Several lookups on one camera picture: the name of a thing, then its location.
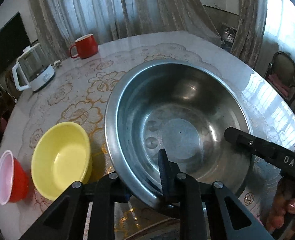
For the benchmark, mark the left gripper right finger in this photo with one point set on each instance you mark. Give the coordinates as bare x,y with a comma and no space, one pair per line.
172,171

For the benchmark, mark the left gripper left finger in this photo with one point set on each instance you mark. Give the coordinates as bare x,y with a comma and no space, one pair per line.
165,171

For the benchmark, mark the large steel bowl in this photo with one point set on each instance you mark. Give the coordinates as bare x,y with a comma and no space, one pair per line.
184,109

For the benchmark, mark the yellow plastic bowl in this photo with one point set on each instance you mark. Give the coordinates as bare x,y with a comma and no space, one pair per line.
61,157

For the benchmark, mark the red plastic bowl pink inside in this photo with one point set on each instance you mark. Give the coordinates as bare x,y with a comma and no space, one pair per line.
14,182

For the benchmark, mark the right hand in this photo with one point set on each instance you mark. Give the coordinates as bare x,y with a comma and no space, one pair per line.
280,207

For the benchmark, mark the dark wooden chair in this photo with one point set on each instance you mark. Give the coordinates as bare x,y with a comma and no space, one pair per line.
280,75

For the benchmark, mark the red mug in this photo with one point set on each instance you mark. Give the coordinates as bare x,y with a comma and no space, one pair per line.
86,46

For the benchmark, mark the grey window curtain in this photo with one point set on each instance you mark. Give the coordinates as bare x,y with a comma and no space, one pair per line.
59,23

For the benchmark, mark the white glass electric kettle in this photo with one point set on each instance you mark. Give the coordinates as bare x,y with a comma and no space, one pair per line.
32,70

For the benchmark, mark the black wall television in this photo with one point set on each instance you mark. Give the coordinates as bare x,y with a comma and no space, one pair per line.
13,39

